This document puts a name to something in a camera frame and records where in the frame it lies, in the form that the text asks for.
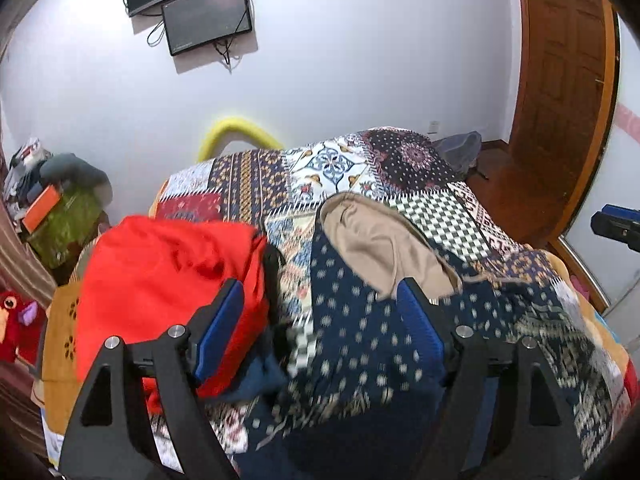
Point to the small dark wall screen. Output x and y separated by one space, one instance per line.
192 23

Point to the navy patterned hooded jacket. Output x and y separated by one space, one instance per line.
362 407

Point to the yellow foam tube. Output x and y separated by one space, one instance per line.
234 128

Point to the orange box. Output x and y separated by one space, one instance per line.
41 207

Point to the brown wooden door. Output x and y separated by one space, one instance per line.
533 184

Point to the black folded garment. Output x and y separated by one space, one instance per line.
272 262

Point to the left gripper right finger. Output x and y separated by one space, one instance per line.
502 415

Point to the patchwork patterned bed quilt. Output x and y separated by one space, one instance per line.
138 414

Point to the plain navy blue garment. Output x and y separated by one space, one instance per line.
260 373

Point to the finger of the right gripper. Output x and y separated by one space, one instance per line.
618 223

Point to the brown wooden lap board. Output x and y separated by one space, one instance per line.
57 388

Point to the green patterned storage box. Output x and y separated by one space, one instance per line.
68 227

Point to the red plush toy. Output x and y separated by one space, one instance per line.
21 326

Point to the red folded garment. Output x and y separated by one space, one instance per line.
146 275

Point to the grey green cushion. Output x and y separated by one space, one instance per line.
68 167

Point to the grey purple bag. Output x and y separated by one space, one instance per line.
460 151

